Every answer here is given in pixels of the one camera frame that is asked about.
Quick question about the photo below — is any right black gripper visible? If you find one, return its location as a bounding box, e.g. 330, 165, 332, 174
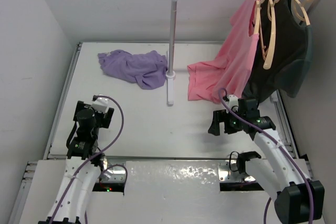
208, 108, 245, 135

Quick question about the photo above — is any dark grey t shirt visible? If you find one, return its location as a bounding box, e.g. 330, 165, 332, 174
242, 0, 313, 102

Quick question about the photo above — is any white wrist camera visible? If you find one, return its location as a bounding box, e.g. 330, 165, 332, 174
223, 95, 238, 111
91, 95, 109, 114

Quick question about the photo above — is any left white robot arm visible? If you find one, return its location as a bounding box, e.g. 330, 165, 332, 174
39, 96, 114, 223

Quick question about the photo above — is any beige hanger holding dark shirt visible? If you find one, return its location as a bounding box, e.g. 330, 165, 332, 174
292, 0, 314, 26

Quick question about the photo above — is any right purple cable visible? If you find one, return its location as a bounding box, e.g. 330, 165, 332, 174
218, 88, 314, 224

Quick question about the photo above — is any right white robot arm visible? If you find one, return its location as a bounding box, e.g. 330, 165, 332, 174
208, 95, 325, 223

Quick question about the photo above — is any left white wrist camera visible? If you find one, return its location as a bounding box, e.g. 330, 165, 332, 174
91, 95, 109, 114

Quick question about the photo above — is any purple cable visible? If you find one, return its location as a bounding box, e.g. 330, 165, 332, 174
48, 95, 128, 224
218, 88, 314, 224

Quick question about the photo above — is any purple t shirt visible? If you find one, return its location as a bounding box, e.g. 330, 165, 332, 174
98, 49, 167, 90

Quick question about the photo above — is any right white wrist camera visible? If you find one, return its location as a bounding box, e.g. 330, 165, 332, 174
223, 95, 238, 111

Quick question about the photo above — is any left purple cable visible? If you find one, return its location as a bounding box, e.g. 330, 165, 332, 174
48, 95, 128, 224

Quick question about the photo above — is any beige hanger holding pink shirt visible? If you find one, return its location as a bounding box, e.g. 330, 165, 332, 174
254, 0, 265, 34

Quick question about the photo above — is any metal base rail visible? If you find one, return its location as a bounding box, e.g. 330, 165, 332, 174
76, 155, 268, 192

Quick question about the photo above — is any pink t shirt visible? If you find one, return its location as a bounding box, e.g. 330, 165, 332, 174
187, 0, 259, 104

